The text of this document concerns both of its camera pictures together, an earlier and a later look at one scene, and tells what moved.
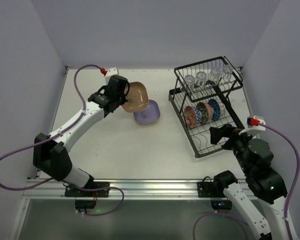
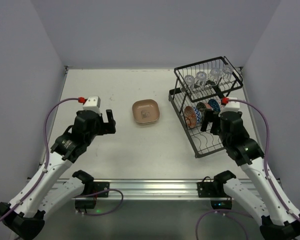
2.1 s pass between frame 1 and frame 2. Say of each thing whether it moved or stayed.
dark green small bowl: stayed
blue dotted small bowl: stayed
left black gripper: moved
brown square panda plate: moved
